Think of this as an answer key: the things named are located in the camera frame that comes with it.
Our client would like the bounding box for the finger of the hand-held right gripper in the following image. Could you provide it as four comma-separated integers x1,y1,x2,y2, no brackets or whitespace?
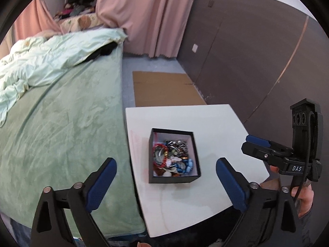
245,134,295,158
241,142,287,167

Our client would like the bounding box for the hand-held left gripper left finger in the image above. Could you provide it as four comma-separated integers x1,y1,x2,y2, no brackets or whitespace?
30,157,118,247

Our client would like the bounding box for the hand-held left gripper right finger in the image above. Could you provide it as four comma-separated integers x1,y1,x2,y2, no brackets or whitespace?
215,157,302,247

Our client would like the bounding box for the black square box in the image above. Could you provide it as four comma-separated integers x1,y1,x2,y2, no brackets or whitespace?
148,128,202,185

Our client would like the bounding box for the pile of mixed bracelets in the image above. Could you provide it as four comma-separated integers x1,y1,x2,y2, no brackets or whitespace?
152,139,195,178

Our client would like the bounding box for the person's right hand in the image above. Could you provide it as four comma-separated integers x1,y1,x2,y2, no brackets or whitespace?
259,179,315,213

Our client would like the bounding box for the green velvet bedsheet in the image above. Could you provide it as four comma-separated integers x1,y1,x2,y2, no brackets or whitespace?
0,45,147,237

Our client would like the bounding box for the flat cardboard sheet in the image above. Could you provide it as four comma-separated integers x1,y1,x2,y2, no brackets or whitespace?
132,71,207,107

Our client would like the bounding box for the black cloth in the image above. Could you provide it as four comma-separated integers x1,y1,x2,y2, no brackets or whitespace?
88,42,118,61

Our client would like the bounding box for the mint green duvet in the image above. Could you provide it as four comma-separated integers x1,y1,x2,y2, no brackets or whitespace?
0,28,128,126

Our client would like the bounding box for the patterned pillow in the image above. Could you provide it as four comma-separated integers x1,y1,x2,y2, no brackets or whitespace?
59,14,104,33

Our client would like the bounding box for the salmon pink curtain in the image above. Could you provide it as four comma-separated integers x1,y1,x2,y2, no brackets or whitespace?
12,0,65,42

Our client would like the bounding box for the pile of stuffed toys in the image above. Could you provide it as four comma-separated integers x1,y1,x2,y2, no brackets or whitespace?
53,0,100,20

